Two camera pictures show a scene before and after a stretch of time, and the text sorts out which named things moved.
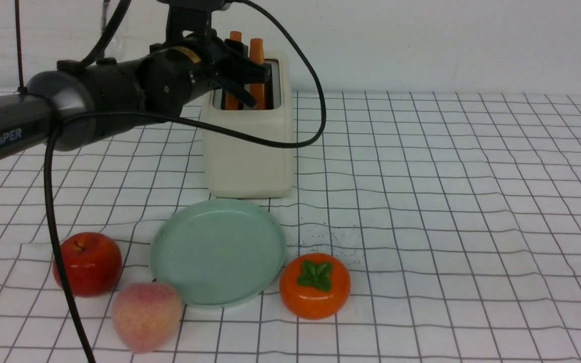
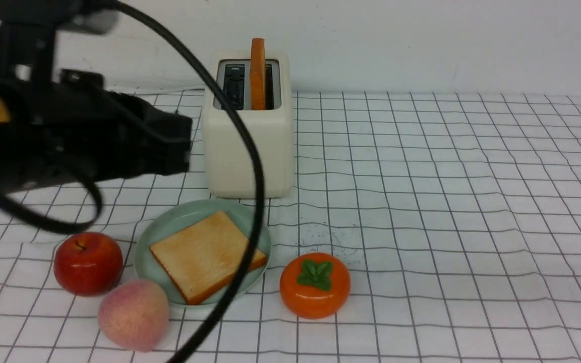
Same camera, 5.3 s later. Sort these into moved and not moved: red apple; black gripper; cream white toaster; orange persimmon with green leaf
Moved: black gripper
Not moved: red apple; orange persimmon with green leaf; cream white toaster
